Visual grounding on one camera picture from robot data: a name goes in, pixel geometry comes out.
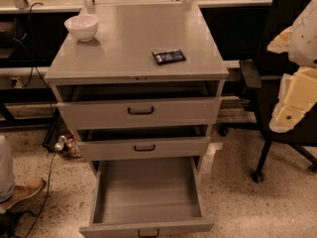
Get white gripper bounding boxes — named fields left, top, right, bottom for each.
left=267, top=27, right=317, bottom=133

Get grey middle drawer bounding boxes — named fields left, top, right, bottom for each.
left=77, top=125, right=209, bottom=161

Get grey top drawer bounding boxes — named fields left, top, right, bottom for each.
left=56, top=84, right=222, bottom=131

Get dark blue snack packet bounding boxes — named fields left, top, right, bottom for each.
left=152, top=50, right=186, bottom=65

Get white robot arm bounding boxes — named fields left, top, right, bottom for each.
left=267, top=0, right=317, bottom=133

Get black power cable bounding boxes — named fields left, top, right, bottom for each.
left=13, top=2, right=57, bottom=238

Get grey bottom drawer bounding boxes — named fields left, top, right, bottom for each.
left=79, top=157, right=213, bottom=238

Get white bowl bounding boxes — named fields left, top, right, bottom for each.
left=64, top=15, right=99, bottom=42

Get tan shoe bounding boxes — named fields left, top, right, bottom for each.
left=0, top=178, right=46, bottom=214

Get wall power outlet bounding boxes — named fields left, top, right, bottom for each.
left=11, top=77, right=23, bottom=88

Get grey trouser leg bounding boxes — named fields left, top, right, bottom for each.
left=0, top=136, right=15, bottom=202

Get black office chair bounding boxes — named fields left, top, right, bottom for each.
left=219, top=0, right=317, bottom=182

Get grey drawer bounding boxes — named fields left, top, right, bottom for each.
left=79, top=157, right=213, bottom=238
left=56, top=84, right=222, bottom=131
left=77, top=125, right=209, bottom=161

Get grey drawer cabinet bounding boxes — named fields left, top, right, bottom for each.
left=44, top=2, right=230, bottom=177

